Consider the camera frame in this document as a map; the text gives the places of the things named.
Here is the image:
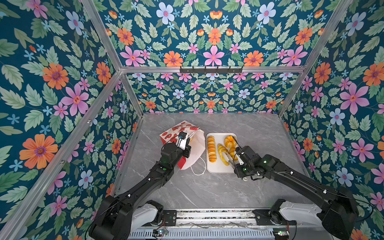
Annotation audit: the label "small yellow fake bread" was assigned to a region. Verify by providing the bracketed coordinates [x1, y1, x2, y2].
[229, 147, 238, 162]

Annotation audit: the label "red white paper bag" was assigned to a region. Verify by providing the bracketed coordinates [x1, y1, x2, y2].
[159, 121, 206, 170]

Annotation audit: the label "round fluted fake bread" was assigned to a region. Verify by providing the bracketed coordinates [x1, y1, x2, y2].
[224, 135, 238, 149]

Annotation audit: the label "yellow speckled fake bread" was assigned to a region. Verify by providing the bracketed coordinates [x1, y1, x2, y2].
[217, 144, 230, 166]

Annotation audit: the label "long striped fake bread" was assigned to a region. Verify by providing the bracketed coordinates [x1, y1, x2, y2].
[207, 136, 217, 163]

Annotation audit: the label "metal tongs with white tips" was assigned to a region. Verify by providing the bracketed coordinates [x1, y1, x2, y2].
[225, 152, 238, 169]

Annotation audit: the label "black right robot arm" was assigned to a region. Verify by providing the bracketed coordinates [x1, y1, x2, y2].
[234, 146, 358, 240]

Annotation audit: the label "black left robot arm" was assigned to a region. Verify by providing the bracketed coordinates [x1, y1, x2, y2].
[88, 134, 191, 240]

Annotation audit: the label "white rectangular tray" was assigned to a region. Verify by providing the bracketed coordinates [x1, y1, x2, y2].
[206, 133, 241, 174]

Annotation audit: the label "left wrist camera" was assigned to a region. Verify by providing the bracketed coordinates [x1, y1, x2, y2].
[176, 132, 188, 150]

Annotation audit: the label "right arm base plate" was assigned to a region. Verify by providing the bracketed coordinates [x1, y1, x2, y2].
[252, 209, 297, 226]

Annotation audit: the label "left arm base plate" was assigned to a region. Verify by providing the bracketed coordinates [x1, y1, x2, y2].
[144, 210, 178, 227]

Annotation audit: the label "white slotted cable duct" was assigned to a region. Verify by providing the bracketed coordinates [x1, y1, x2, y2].
[128, 229, 275, 240]

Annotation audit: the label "aluminium front rail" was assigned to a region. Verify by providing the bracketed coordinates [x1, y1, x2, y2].
[92, 208, 343, 230]

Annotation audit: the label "black hook rail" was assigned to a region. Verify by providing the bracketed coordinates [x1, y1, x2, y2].
[179, 66, 243, 74]

